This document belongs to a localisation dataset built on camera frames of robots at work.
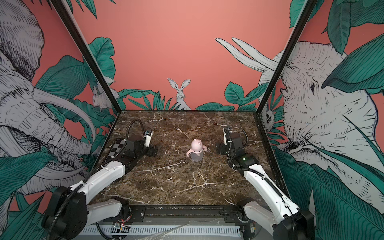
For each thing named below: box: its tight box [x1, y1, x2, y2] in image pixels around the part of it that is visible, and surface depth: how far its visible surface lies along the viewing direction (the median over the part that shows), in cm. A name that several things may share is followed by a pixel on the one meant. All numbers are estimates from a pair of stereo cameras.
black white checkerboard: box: [106, 139, 127, 161], surface depth 97 cm
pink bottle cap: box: [191, 138, 203, 152], surface depth 83 cm
